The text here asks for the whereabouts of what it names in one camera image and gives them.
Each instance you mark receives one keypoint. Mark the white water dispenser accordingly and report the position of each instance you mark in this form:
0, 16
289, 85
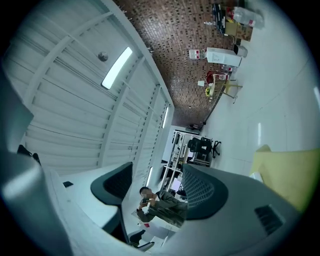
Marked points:
225, 57

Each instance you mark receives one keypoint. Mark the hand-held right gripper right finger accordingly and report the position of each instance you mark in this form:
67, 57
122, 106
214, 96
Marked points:
237, 212

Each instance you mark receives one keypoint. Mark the long ceiling light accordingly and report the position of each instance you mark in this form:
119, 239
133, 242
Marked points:
116, 67

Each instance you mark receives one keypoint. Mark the round smoke detector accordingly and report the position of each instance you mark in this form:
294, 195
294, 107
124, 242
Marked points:
103, 56

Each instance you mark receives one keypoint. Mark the white trash bin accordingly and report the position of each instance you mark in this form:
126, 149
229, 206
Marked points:
240, 50

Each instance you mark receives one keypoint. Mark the narrow ceiling light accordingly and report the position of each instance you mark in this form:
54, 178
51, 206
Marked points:
165, 117

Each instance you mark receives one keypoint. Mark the yellow floor mat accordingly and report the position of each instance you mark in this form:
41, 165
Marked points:
287, 175

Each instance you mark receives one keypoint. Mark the brown cardboard box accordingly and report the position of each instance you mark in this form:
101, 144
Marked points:
241, 31

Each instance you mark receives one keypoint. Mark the large clear plastic water jug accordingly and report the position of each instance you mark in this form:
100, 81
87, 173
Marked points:
246, 16

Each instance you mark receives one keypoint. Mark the black office chair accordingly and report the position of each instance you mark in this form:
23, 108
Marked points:
201, 146

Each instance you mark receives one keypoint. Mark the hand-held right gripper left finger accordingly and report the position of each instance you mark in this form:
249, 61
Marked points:
35, 200

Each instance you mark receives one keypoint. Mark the black phone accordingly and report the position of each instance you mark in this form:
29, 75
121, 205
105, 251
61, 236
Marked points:
144, 200

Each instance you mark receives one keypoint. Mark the wooden stool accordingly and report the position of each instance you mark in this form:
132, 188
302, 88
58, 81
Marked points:
226, 85

